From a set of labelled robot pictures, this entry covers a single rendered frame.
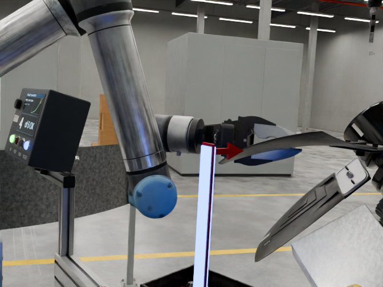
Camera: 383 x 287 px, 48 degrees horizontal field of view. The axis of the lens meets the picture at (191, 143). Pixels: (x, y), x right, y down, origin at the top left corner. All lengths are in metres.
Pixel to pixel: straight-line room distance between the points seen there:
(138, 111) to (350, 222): 0.41
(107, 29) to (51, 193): 1.76
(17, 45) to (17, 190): 1.54
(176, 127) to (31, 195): 1.62
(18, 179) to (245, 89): 5.25
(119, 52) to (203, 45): 6.19
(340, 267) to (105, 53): 0.53
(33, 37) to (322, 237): 0.64
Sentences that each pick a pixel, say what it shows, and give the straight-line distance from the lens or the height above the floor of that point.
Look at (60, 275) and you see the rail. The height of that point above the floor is 0.82.
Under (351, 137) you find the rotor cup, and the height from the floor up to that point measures 1.19.
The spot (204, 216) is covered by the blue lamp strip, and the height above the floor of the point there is 1.09.
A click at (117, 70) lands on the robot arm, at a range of 0.74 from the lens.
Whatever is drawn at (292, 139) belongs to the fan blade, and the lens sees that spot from 0.63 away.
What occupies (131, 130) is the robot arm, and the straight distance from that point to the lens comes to 0.74.
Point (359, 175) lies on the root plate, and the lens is 0.92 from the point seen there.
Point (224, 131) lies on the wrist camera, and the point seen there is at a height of 1.20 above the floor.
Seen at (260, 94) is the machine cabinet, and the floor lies 1.37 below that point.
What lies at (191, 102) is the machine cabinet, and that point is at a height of 1.19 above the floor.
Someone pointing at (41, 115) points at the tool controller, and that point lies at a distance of 1.09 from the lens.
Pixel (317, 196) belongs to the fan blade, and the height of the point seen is 1.06.
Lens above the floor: 1.25
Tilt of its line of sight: 6 degrees down
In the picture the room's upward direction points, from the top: 3 degrees clockwise
